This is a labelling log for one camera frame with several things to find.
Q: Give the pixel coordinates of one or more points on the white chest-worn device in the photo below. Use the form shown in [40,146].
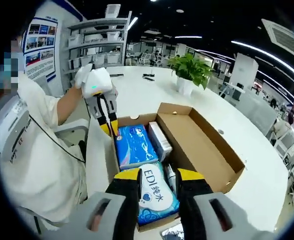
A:
[12,130]

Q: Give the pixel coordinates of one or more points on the white office chair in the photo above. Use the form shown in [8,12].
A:
[72,125]

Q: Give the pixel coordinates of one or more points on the blue tissue pack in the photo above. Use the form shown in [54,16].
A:
[135,147]

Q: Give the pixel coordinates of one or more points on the brown cardboard shoe box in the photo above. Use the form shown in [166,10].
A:
[199,147]

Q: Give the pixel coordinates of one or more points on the green plant in white pot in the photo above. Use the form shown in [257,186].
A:
[191,67]

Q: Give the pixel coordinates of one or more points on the white ceiling air vent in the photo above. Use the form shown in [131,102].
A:
[284,37]

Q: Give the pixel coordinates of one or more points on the person in white shirt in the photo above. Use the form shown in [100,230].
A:
[42,162]

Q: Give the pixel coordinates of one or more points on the grey metal shelf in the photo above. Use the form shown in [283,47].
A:
[99,25]

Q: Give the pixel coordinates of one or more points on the curved ceiling light strip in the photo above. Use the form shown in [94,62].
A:
[261,51]

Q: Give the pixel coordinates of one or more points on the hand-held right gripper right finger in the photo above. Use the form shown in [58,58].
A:
[211,217]

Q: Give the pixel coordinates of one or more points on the row of white office chairs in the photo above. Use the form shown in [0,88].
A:
[289,150]

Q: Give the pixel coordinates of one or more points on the group of white storage bins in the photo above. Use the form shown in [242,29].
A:
[111,58]

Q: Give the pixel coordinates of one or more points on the small black table item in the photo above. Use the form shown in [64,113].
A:
[148,77]

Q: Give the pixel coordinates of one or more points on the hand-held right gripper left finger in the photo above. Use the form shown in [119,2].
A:
[104,215]

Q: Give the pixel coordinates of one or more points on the blue white wall poster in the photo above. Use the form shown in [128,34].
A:
[40,47]

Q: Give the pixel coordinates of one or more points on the white blue wet wipes pack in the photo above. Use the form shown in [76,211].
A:
[156,195]

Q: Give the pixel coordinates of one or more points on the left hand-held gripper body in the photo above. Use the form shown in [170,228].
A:
[99,81]

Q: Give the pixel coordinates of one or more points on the white medicine box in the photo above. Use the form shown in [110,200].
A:
[159,140]

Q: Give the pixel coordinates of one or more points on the white slatted crate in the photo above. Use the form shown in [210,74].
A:
[113,11]

